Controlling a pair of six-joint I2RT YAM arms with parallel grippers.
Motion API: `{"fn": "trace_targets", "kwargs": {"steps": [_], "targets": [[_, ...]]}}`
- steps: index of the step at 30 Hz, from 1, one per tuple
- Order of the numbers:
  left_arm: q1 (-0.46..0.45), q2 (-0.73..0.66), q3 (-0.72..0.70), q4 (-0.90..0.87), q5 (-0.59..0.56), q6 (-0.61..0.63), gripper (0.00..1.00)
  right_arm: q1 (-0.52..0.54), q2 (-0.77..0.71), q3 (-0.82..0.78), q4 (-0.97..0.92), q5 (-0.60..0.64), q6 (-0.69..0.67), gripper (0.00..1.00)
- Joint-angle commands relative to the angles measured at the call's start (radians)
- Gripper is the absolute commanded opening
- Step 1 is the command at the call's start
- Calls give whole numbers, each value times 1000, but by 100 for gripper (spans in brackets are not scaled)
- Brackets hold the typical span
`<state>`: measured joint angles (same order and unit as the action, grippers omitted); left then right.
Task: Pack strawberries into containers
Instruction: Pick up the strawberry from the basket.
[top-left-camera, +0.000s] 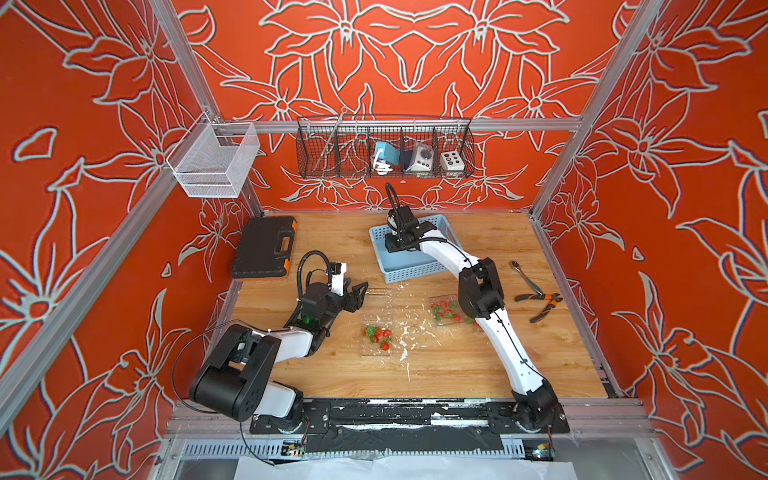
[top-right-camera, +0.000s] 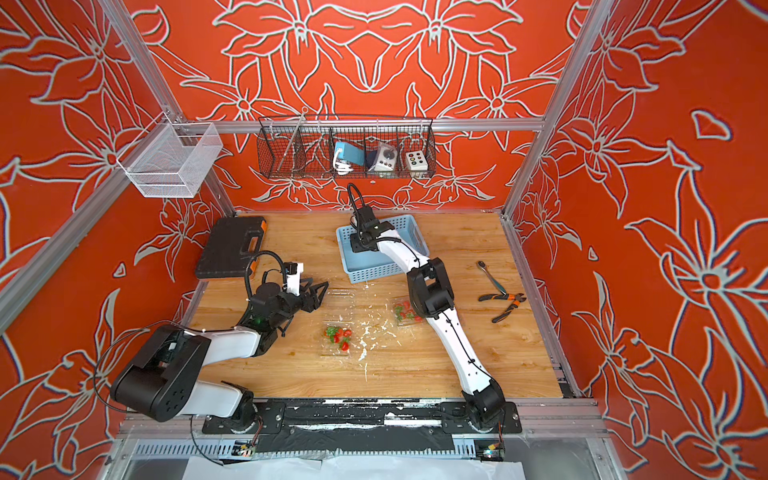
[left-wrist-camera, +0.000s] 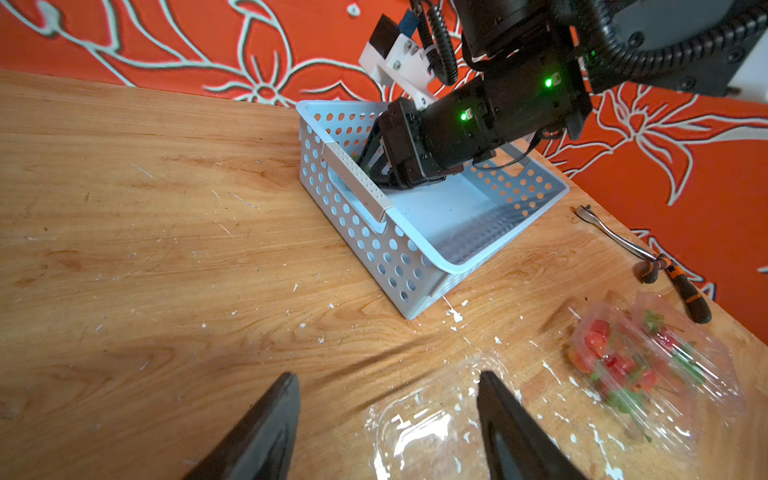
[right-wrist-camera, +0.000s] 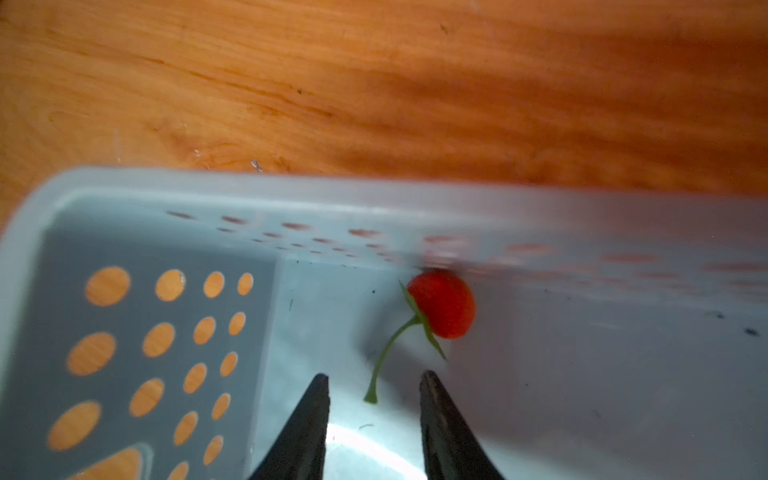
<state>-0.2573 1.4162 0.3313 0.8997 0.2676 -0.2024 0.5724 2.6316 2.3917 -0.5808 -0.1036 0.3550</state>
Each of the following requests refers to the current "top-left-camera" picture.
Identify black wire wall basket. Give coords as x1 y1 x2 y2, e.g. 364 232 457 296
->
296 114 476 179

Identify orange handled pliers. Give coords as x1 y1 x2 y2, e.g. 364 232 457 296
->
509 260 564 324

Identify blue perforated plastic basket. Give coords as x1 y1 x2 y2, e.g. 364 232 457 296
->
369 225 447 284

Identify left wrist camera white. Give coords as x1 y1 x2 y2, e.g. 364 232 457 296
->
326 262 348 298

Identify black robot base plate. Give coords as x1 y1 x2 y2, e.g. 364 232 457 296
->
249 399 570 458

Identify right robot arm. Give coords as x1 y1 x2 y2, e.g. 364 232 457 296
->
385 200 562 433

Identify grey box with dials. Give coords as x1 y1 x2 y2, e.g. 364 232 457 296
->
404 142 435 174

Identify clear acrylic wall box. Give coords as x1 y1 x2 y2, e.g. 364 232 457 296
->
165 122 261 202

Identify clear clamshell container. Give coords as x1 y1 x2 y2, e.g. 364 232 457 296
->
359 289 393 357
465 317 483 334
426 295 466 326

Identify white button box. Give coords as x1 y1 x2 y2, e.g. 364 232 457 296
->
440 150 466 178

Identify blue white device in basket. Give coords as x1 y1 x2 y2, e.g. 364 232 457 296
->
371 141 400 176

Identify black plastic tool case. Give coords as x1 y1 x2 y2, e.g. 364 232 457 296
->
230 216 297 280

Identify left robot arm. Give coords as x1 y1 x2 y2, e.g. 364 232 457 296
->
189 262 369 432

